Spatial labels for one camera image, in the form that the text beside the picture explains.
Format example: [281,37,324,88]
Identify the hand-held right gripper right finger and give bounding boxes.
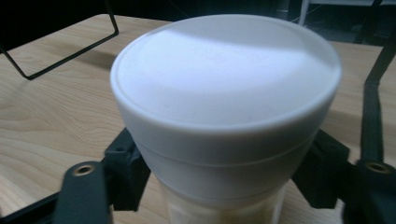
[291,128,352,210]

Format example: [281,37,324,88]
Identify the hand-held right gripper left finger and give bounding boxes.
[103,126,152,213]

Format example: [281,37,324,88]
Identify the clear jar with white lid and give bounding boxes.
[109,13,343,224]

